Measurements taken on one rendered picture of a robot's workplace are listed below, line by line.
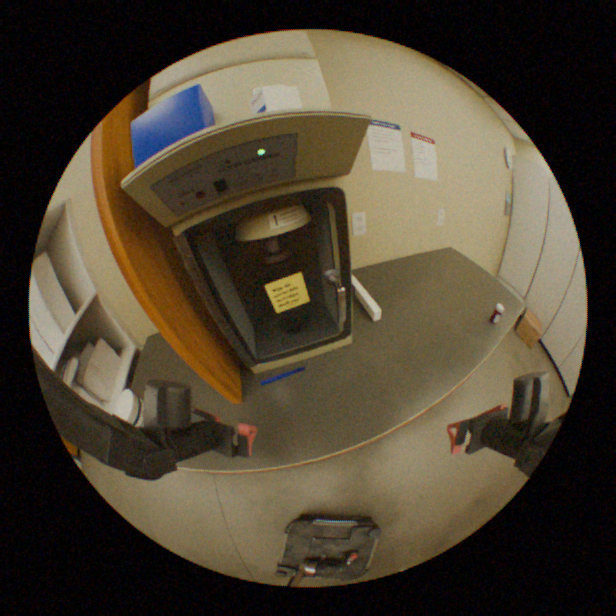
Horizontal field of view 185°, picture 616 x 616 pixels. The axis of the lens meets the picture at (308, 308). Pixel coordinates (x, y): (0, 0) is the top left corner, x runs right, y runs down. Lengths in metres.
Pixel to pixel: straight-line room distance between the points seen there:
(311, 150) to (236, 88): 0.21
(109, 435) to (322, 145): 0.41
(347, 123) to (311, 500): 1.61
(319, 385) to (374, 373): 0.16
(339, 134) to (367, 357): 0.54
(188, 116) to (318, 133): 0.16
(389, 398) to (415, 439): 1.03
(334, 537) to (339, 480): 0.48
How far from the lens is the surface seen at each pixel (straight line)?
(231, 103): 0.37
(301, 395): 0.53
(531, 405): 0.31
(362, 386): 0.53
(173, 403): 0.27
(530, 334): 2.88
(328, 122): 0.26
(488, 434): 0.36
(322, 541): 1.30
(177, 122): 0.26
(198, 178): 0.27
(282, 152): 0.26
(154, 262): 0.37
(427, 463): 1.56
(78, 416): 0.22
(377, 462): 1.44
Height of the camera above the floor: 1.42
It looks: 41 degrees down
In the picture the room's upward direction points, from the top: 12 degrees counter-clockwise
